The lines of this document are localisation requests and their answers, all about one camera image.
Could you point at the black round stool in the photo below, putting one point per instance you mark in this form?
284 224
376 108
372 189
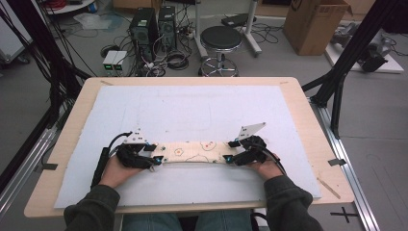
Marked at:
221 38

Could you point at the slim black computer tower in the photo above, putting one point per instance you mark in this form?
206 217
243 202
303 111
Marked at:
166 29

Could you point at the black metal frame with braces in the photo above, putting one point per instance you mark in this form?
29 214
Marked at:
352 54

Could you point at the clear plastic bag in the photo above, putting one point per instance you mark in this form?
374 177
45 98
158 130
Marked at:
93 21

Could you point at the black flat case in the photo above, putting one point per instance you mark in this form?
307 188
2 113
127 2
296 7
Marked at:
235 20

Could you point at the long aluminium rail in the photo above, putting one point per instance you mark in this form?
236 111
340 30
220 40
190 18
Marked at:
25 166
349 179

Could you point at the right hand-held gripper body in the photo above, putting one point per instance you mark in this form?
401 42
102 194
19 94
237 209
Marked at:
253 152

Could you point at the white cabinet panel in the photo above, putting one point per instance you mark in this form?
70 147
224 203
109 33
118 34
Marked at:
9 41

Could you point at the person's legs in jeans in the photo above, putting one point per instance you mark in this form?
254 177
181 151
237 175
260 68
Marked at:
192 224

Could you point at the black tape piece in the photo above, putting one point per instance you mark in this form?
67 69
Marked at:
49 166
336 162

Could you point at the round white table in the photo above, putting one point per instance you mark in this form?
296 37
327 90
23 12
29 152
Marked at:
73 7

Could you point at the thin wooden stick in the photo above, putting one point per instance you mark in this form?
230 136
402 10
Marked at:
328 188

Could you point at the white metal stand frame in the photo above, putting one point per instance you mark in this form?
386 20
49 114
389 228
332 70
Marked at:
250 35

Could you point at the white floor board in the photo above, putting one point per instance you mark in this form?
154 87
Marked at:
392 65

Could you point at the brown cardboard box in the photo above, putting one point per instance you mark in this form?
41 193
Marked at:
314 29

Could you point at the person's left hand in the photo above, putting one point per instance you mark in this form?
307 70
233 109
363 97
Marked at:
115 174

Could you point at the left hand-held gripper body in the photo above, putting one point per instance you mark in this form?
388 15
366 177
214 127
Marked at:
133 157

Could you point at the person's right hand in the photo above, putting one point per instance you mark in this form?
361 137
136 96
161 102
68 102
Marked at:
267 168

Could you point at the light blue foam mat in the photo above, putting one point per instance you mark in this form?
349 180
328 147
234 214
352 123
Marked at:
179 106

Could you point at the cream cloth towel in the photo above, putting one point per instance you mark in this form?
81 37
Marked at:
192 152

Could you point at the white power supply box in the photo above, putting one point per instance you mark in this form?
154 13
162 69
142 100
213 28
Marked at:
121 59
109 59

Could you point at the dark grey machine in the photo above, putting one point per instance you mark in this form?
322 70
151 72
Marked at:
373 59

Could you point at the large black computer tower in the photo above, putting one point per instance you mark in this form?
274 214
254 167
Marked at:
142 32

